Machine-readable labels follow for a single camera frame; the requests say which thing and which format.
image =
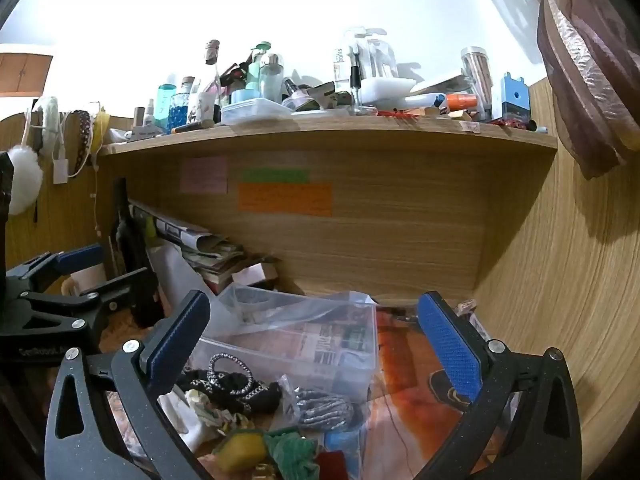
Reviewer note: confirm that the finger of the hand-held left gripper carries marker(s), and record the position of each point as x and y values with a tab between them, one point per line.
122	285
80	256

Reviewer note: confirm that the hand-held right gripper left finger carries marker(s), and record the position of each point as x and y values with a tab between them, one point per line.
177	345

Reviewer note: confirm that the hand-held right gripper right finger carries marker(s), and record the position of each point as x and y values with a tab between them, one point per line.
450	347

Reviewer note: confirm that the black glass bottle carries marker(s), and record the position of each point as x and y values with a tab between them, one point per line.
132	260

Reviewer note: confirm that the orange printed poster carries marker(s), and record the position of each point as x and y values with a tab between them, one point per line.
415	360

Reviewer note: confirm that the white floral scrunchie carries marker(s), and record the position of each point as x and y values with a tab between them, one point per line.
212	412

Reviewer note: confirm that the white cloth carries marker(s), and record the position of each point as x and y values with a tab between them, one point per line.
184	422

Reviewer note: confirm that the white hanging tag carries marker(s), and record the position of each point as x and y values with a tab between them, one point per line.
60	171

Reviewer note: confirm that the stack of books and magazines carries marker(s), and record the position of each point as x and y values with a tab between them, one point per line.
215	259

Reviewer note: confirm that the white fluffy pom pom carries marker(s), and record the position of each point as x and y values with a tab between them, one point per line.
24	179

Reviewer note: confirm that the yellow sponge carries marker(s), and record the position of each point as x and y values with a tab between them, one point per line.
240	447

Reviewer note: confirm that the patterned brown headband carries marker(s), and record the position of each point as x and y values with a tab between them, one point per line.
82	132

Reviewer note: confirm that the yellow hanging pouch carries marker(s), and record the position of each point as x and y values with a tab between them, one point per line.
101	130

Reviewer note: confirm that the clear plastic storage box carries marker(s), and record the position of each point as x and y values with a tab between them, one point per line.
320	360

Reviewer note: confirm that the pink sticky note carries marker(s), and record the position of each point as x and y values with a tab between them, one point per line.
204	175

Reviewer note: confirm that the white fluffy headband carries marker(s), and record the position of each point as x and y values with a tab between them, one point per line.
48	120

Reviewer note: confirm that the silver sequin accessory in bag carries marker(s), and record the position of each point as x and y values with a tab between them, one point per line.
320	407

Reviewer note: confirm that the cardboard tube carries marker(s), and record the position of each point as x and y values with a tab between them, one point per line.
138	116

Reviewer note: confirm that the small white spray bottle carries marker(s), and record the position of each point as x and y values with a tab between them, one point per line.
149	116

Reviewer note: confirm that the green scrunchie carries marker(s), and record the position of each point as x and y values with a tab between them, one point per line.
292	452

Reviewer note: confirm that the red cloth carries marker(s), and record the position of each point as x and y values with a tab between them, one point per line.
332	464

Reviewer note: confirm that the black marker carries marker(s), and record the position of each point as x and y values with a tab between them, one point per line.
192	126

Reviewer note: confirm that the blue liquid bottle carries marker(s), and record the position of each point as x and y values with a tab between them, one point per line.
166	105

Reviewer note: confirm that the bottle of blue beads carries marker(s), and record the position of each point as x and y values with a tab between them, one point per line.
179	112

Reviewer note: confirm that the orange sticky note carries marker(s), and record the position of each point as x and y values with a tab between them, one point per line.
285	199

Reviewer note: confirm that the green sticky note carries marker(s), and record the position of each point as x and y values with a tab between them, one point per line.
275	175

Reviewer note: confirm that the brown cardboard panel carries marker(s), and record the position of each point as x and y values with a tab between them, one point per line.
25	73

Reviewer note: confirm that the white patterned cup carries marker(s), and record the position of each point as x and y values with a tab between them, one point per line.
206	106

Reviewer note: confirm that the clear lidded plastic container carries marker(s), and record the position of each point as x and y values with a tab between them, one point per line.
255	111

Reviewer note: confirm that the light blue jar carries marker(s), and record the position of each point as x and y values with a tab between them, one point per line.
245	95

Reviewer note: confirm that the wooden shelf board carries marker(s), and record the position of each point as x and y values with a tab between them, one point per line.
350	136

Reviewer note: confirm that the clear bottle with cork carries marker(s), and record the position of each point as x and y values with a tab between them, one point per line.
212	52

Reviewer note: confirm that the orange tube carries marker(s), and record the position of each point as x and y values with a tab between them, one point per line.
461	100

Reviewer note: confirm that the white tube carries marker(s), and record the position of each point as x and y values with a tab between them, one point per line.
425	100

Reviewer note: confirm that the teal pump bottle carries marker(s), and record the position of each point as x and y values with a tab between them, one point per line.
256	72

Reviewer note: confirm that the clear bottle with white cap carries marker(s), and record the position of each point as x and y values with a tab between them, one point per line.
272	75

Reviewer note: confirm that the blue plastic box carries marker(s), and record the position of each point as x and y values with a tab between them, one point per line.
515	95

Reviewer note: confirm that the white papers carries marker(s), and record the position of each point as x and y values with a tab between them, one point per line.
440	83

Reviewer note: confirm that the white plastic tray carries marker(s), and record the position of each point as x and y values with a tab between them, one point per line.
387	88

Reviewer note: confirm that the clear jar of sticks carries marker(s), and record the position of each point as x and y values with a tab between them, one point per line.
476	80

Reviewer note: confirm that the black mascara tube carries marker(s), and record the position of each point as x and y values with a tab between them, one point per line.
355	80

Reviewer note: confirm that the large clear plastic container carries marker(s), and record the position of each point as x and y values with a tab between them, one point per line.
382	55

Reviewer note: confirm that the brown plastic covered garment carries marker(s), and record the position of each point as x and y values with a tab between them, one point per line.
585	75

